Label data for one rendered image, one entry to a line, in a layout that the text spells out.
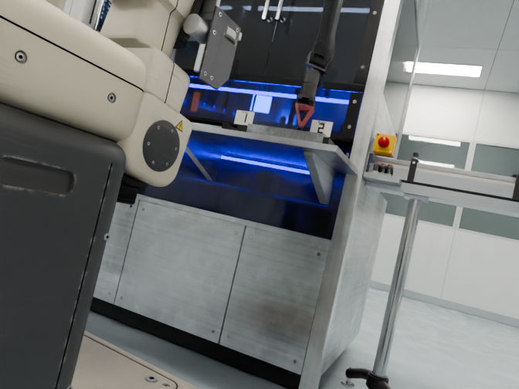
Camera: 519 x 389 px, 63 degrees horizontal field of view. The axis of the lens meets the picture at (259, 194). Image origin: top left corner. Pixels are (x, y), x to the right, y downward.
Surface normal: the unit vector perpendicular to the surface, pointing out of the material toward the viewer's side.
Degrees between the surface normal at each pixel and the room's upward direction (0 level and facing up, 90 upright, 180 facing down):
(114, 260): 90
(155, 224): 90
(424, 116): 90
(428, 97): 90
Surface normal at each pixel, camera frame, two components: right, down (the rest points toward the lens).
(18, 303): 0.85, 0.18
